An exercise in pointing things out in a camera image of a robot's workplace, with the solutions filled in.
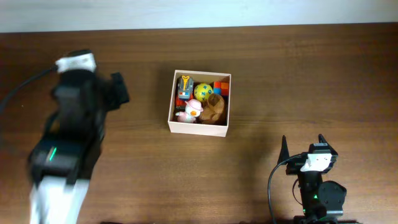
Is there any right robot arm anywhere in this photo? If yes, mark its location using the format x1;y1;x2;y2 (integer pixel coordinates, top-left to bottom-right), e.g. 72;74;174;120
277;134;347;224

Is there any yellow ball with blue letters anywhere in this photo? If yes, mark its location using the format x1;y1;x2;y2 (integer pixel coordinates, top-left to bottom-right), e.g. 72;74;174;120
193;83;213;102

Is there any red toy fire truck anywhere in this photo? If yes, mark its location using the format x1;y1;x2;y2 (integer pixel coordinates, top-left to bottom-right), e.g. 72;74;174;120
175;75;194;110

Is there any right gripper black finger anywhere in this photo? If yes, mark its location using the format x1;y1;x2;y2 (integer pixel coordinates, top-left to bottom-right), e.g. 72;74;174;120
277;135;290;165
318;134;328;144

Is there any open white cardboard box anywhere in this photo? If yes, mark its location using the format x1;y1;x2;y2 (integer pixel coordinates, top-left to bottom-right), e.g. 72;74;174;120
167;70;232;137

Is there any brown plush capybara toy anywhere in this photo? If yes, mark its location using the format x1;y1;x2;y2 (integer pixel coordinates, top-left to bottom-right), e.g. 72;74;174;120
199;93;226;124

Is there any colourful two-by-two puzzle cube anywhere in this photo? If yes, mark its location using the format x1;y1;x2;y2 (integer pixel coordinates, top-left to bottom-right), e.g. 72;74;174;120
213;82;229;97

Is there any right black cable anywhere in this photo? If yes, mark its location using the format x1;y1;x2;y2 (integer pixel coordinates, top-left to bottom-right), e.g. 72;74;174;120
267;154;304;224

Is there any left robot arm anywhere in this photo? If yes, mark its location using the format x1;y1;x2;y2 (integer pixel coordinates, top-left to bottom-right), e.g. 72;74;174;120
28;70;129;223

